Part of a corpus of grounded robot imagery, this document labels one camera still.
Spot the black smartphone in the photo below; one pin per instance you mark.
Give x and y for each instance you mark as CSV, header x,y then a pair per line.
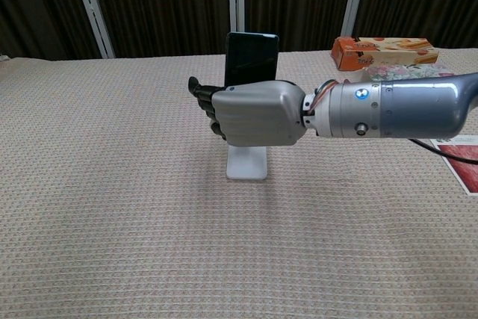
x,y
251,58

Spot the orange biscuit box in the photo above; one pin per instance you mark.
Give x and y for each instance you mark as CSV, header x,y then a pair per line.
x,y
381,52

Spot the red picture card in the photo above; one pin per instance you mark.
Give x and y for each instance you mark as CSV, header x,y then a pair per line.
x,y
463,167

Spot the floral pink box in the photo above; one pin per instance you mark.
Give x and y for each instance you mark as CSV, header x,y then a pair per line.
x,y
407,71

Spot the dark pleated curtain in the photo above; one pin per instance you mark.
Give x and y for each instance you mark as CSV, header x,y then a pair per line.
x,y
168,1

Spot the white phone stand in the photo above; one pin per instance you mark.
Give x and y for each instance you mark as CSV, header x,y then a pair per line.
x,y
246,163

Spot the beige woven tablecloth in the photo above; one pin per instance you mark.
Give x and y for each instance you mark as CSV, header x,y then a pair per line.
x,y
149,222

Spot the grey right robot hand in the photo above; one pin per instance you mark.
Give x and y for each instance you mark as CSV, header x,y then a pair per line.
x,y
257,113

